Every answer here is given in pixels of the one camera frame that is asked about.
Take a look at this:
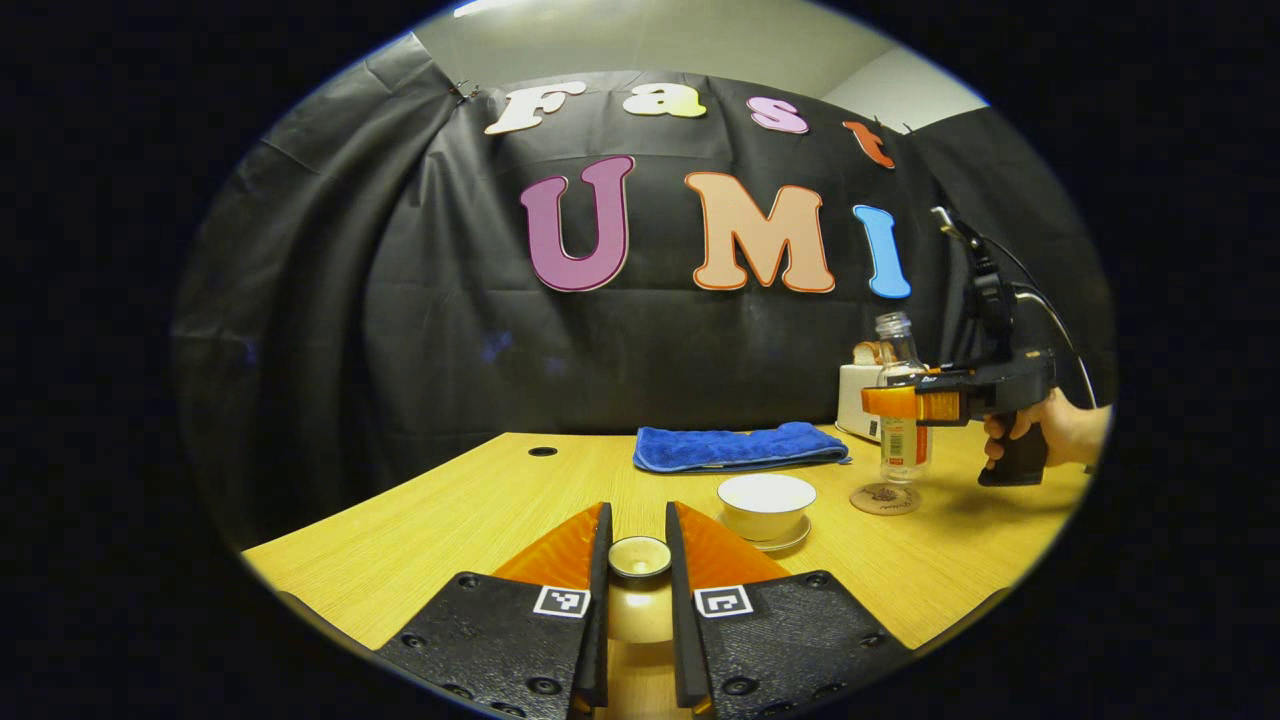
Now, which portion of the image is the black backdrop cloth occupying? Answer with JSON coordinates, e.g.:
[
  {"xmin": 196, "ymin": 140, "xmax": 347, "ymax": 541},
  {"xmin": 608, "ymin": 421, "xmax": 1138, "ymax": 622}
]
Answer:
[{"xmin": 172, "ymin": 32, "xmax": 1118, "ymax": 551}]

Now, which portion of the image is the round cork coaster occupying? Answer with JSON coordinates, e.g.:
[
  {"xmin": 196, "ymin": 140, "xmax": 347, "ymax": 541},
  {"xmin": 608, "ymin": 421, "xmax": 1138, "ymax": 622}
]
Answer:
[{"xmin": 850, "ymin": 483, "xmax": 922, "ymax": 517}]

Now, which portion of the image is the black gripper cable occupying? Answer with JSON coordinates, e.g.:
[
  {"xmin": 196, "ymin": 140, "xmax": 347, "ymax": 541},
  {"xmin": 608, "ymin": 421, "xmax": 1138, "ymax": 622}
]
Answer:
[{"xmin": 985, "ymin": 233, "xmax": 1101, "ymax": 411}]

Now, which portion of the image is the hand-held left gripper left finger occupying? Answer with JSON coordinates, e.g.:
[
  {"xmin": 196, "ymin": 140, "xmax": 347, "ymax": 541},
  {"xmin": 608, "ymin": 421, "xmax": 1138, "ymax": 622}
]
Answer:
[{"xmin": 373, "ymin": 501, "xmax": 614, "ymax": 720}]

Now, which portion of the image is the yellow saucer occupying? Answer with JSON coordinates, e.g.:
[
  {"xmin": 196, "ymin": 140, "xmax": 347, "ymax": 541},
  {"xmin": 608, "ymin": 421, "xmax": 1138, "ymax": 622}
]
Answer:
[{"xmin": 720, "ymin": 515, "xmax": 813, "ymax": 553}]

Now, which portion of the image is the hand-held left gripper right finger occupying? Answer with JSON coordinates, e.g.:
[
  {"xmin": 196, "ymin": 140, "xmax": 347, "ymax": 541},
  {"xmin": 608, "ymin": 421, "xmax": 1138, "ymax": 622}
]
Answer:
[{"xmin": 664, "ymin": 501, "xmax": 915, "ymax": 720}]

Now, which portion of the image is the yellow teacup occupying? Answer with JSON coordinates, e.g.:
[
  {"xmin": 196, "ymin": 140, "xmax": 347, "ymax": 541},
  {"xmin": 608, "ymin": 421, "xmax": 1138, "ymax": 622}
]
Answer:
[{"xmin": 717, "ymin": 473, "xmax": 818, "ymax": 543}]

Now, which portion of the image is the white toaster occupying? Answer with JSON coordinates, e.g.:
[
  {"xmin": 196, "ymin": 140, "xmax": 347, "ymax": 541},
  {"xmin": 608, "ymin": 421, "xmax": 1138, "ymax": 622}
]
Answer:
[{"xmin": 836, "ymin": 362, "xmax": 886, "ymax": 444}]

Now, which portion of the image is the clear water bottle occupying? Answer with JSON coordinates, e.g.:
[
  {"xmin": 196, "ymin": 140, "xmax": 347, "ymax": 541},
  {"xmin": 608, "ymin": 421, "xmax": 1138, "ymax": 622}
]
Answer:
[{"xmin": 874, "ymin": 311, "xmax": 933, "ymax": 485}]

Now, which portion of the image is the blue towel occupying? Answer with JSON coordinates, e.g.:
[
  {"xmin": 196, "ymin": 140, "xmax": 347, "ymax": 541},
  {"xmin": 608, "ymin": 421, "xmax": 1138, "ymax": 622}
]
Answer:
[{"xmin": 632, "ymin": 421, "xmax": 853, "ymax": 474}]

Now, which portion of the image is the yellow teacup lid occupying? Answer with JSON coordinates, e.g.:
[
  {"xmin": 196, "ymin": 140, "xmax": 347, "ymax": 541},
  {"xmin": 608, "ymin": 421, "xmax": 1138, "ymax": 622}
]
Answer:
[{"xmin": 603, "ymin": 535, "xmax": 679, "ymax": 646}]

